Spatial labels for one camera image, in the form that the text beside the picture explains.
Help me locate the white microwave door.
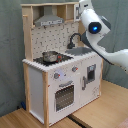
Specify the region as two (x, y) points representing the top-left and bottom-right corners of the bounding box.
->
(74, 6), (80, 21)

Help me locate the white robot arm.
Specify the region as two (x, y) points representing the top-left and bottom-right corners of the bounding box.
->
(79, 0), (128, 74)

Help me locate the wooden toy kitchen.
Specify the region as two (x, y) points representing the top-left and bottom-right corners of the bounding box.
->
(22, 2), (98, 127)

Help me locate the black toy stovetop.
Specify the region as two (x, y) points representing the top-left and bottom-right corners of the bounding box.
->
(34, 54), (71, 66)

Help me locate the right red stove knob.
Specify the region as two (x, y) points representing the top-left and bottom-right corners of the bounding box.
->
(72, 67), (78, 72)

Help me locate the red stove knob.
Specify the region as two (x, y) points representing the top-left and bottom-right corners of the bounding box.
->
(54, 73), (60, 79)
(72, 67), (78, 72)

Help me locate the left red stove knob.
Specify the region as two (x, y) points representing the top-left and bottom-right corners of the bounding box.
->
(54, 73), (60, 79)

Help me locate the silver toy pot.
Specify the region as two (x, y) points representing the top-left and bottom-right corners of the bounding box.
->
(42, 51), (58, 62)

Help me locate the grey toy sink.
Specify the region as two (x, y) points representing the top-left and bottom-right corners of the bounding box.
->
(66, 47), (91, 56)

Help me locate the black toy faucet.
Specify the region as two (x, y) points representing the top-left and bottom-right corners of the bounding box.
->
(67, 33), (81, 49)

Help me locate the white fridge door with dispenser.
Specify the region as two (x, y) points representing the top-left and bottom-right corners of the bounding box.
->
(80, 55), (102, 106)

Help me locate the white oven door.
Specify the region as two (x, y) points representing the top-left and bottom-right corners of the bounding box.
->
(49, 78), (79, 124)

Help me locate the grey range hood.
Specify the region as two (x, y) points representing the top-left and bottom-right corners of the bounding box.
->
(34, 6), (64, 27)

